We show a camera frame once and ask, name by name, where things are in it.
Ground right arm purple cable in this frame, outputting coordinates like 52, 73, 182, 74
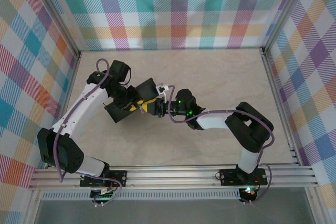
165, 84, 276, 205

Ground aluminium table side rail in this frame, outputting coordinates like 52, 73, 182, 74
46, 50, 82, 169
261, 48, 302, 167

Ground aluminium frame post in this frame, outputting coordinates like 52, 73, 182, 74
261, 0, 316, 55
27, 0, 82, 59

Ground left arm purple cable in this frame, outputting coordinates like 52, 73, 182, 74
54, 58, 123, 208

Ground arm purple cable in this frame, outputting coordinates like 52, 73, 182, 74
165, 84, 276, 205
54, 58, 123, 208

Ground starry night patterned box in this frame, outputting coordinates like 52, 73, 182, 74
104, 78, 163, 124

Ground long aluminium mounting rail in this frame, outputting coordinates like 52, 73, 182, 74
28, 165, 318, 189

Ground grey slotted cable duct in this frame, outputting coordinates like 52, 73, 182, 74
40, 188, 242, 200

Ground black controller board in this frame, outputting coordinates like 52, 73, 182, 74
90, 188, 116, 206
237, 186, 259, 204

